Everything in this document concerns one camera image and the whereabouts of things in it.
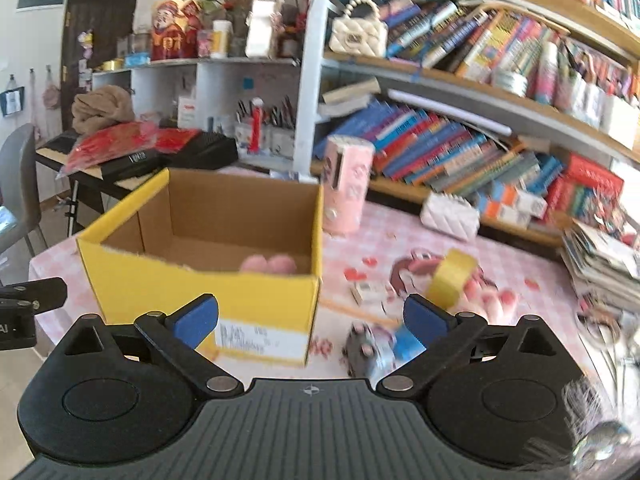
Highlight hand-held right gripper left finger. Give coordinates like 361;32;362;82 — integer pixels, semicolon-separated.
60;294;246;401

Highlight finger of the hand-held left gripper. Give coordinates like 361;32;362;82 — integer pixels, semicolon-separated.
0;277;68;311

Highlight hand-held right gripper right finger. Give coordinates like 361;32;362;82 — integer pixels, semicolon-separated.
376;294;563;401

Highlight yellow cardboard box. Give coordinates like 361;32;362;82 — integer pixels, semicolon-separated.
76;167;325;367

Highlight yellow tape roll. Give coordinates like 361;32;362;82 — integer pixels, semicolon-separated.
427;248;478;309

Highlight pink plush pig toy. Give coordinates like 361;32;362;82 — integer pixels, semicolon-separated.
460;280;521;326

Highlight small white eraser box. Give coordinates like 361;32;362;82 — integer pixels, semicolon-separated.
352;282;383;305

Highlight grey toy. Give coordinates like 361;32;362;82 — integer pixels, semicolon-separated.
345;322;396;378

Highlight pink plush paw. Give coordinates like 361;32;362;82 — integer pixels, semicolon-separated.
239;254;296;275

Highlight black keyboard stand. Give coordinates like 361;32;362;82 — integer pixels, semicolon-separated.
67;180;108;236

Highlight grey chair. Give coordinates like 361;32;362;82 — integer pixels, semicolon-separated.
0;124;51;286

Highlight white quilted pouch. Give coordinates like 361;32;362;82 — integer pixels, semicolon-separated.
420;192;481;241

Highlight pink checkered tablecloth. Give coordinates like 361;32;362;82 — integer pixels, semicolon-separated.
29;195;618;411

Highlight white orange small boxes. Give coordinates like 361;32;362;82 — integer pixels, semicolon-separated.
475;185;548;228

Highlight pink cartoon storage box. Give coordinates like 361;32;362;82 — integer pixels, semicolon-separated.
322;135;376;235

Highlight black oblong case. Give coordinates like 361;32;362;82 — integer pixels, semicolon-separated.
100;147;161;181

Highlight plastic bag of red paper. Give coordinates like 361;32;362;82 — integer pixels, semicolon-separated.
57;121;166;176

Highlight black electric keyboard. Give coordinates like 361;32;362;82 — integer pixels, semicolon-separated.
35;130;240;196

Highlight row of colourful books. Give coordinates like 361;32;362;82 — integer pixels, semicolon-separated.
387;0;566;81
315;100;566;201

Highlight bunch of metal rings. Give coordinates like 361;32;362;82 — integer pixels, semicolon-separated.
575;305;632;353

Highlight red paper stack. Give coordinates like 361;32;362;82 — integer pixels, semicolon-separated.
155;129;201;153

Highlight stack of magazines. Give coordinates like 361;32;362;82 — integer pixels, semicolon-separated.
560;220;640;306

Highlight brown crumpled cloth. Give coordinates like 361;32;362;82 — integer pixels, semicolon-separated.
71;85;135;133

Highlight white pen holder with pens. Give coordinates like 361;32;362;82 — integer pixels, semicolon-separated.
235;96;296;157

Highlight white box red label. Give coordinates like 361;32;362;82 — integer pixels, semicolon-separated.
177;97;198;131

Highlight red boxed book set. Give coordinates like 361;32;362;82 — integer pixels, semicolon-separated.
545;152;626;226

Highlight white rolled paper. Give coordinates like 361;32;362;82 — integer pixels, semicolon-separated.
387;89;513;136

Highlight shiny metal spoon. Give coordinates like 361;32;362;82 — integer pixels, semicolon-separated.
570;420;633;467

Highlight thick lying book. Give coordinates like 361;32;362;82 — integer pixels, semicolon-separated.
320;79;382;117

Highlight white shelf unit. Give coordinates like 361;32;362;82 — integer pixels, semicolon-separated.
92;56;301;137

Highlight white round jar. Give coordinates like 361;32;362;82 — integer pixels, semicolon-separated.
492;70;530;98

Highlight pink striped bottle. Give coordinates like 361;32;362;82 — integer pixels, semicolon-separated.
535;42;558;106

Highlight white desk organiser with pens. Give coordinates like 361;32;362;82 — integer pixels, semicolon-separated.
555;40;640;148

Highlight white bottle yellow label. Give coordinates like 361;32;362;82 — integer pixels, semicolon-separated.
210;20;233;58

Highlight wooden bookshelf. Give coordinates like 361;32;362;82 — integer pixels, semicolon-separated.
292;0;640;248

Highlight fortune god tin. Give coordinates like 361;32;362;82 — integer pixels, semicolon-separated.
150;0;203;62

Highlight dark wooden door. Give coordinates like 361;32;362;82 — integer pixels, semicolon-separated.
60;0;146;131

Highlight glass jar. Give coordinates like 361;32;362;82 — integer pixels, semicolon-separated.
277;32;301;58

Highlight white carton-shaped ornament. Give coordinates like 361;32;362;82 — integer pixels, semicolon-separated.
245;0;278;58

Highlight blue hanging wall pocket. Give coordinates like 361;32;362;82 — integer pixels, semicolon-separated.
0;74;26;117

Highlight pink hanging wall pouch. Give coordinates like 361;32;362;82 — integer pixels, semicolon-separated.
42;67;61;110

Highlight cream quilted pearl-handle handbag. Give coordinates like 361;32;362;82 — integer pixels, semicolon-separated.
330;0;388;58

